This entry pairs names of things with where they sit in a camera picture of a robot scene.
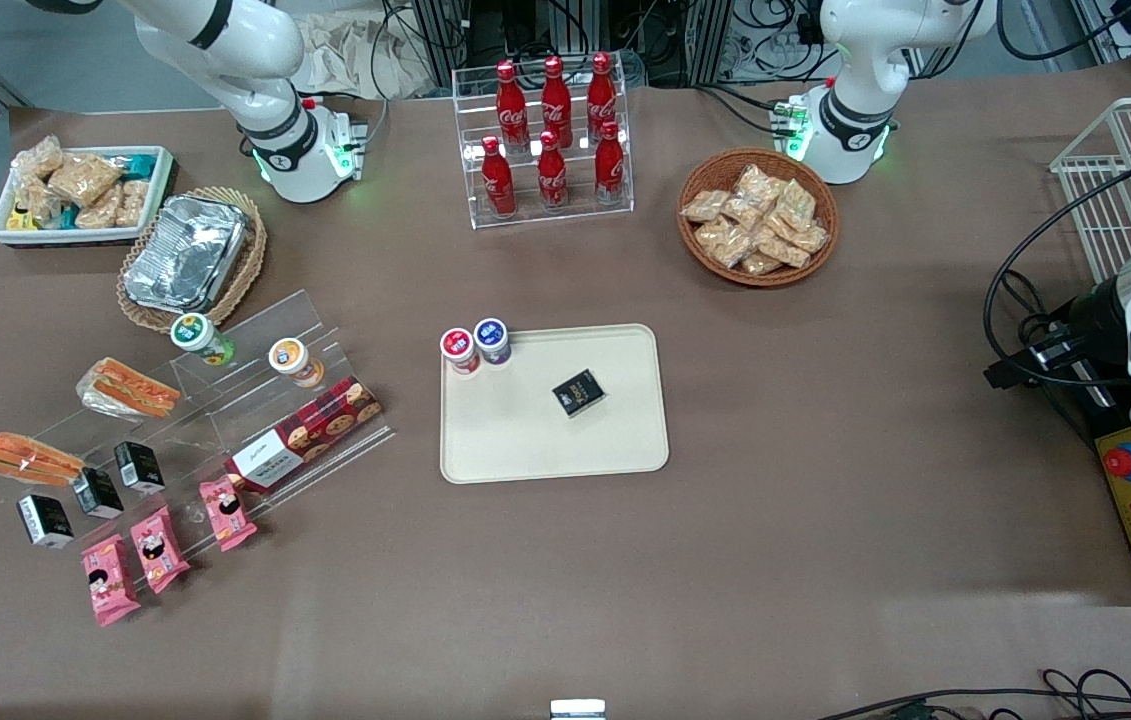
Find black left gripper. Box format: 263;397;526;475
983;278;1131;392

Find plastic sandwich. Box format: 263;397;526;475
75;357;184;420
0;431;87;489

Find cream plastic tray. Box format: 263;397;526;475
439;323;671;486

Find small black white carton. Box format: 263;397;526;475
114;441;167;496
17;494;76;551
72;467;125;520

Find clear bag of crackers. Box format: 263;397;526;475
12;135;65;182
11;180;62;227
75;185;124;230
115;179;152;228
46;151;124;207

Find green lid drink bottle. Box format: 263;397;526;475
171;313;237;367

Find pink snack packet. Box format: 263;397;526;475
130;505;192;596
80;533;142;628
199;476;259;553

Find aluminium foil container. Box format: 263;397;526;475
123;194;249;314

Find white rectangular bin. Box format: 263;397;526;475
0;146;176;248

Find clear acrylic stepped display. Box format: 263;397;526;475
23;289;397;553

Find flat wicker basket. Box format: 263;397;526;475
116;185;269;335

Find round brown wicker bowl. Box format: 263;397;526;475
676;147;841;290

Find orange lid drink bottle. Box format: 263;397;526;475
268;338;326;389

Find red plaid cookie box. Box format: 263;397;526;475
225;375;384;494

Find small black box gold print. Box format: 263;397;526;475
552;369;608;419

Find red cola bottle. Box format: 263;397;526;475
536;130;570;212
586;52;619;143
540;56;574;151
593;121;627;205
495;61;530;153
480;137;517;219

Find clear acrylic bottle rack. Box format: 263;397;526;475
451;58;635;232

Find blue lid drink bottle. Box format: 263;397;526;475
473;318;513;367

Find red lid drink bottle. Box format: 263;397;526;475
440;328;482;378

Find crumpled beige cloth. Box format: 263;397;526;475
287;8;438;102

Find metal equipment rack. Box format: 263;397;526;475
403;0;828;89

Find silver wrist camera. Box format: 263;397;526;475
1029;334;1092;370

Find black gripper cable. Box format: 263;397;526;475
983;158;1131;389

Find white wire basket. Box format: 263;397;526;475
1049;96;1131;287

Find black floor cables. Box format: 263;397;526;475
813;667;1131;720

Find black arm base cable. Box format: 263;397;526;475
363;0;418;146

